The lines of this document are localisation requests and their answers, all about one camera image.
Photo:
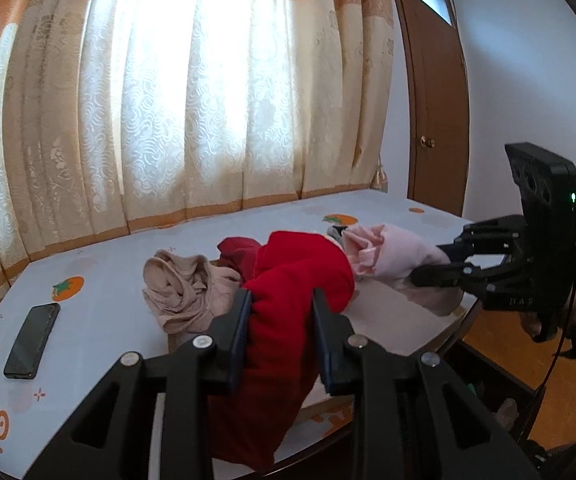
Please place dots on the cream orange patterned curtain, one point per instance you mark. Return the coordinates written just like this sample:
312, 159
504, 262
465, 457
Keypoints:
192, 110

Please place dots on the taupe underwear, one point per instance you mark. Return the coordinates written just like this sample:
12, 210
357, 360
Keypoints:
222, 290

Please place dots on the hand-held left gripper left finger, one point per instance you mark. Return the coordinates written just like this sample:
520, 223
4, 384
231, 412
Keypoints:
240, 340

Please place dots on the brass door knob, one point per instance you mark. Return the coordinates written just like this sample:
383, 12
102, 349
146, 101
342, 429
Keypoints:
426, 141

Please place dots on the pink underwear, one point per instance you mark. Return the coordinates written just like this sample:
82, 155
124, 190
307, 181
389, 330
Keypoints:
398, 255

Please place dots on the curtain tassel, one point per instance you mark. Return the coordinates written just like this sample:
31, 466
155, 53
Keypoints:
381, 175

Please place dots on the black smartphone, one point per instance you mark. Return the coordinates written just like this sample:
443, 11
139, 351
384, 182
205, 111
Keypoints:
32, 340

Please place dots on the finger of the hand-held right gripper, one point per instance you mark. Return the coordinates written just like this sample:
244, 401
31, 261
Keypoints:
443, 276
488, 235

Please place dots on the light beige underwear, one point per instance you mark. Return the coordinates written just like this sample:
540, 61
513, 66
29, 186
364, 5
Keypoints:
167, 285

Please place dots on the shallow cardboard tray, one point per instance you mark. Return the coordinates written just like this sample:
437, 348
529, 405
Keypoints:
180, 344

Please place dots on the grey teal underwear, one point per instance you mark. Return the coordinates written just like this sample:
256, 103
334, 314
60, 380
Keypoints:
337, 234

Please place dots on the red underwear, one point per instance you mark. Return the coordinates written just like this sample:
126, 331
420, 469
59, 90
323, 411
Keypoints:
283, 285
238, 255

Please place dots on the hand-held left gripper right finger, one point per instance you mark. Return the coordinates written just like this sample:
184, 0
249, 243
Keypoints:
324, 345

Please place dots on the green underwear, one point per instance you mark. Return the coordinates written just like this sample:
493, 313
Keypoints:
476, 388

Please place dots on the brown wooden door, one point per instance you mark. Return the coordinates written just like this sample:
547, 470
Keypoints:
438, 110

